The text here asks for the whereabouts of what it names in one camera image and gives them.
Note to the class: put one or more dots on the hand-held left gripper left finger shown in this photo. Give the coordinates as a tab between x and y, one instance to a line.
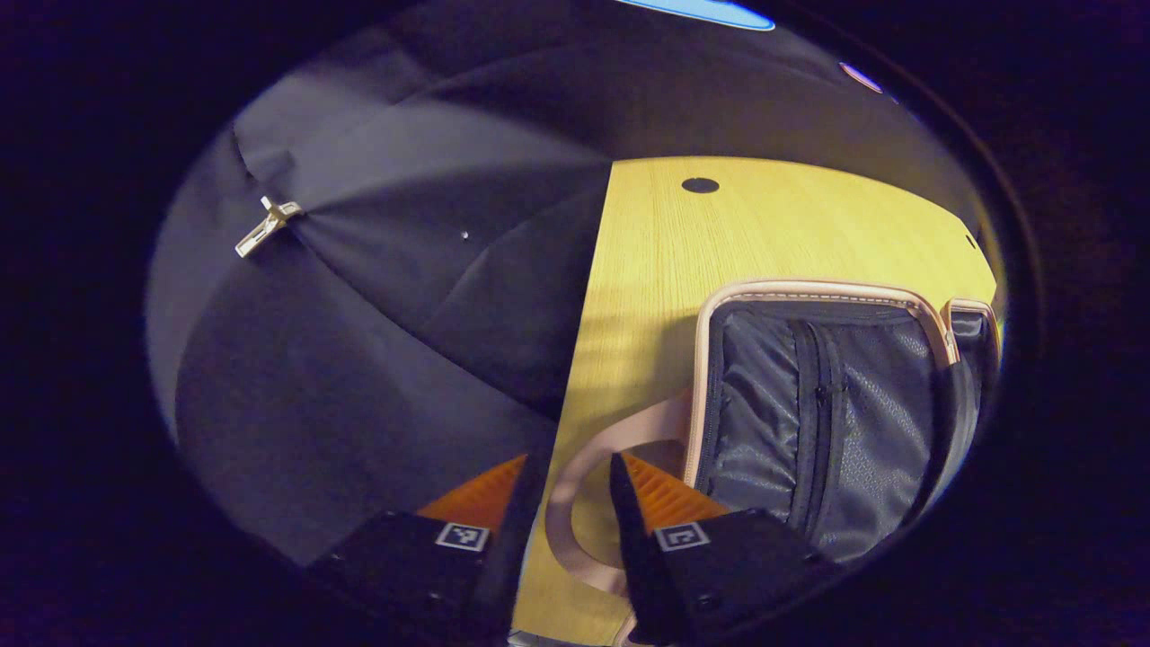
521	539

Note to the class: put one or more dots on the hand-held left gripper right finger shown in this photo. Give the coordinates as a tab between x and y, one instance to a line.
633	548

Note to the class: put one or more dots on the pink-trimmed suitcase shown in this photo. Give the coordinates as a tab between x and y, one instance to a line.
862	422

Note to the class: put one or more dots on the black backdrop cloth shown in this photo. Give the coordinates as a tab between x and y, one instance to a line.
377	359

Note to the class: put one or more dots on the pale cloth clip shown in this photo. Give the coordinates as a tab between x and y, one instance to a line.
268	225

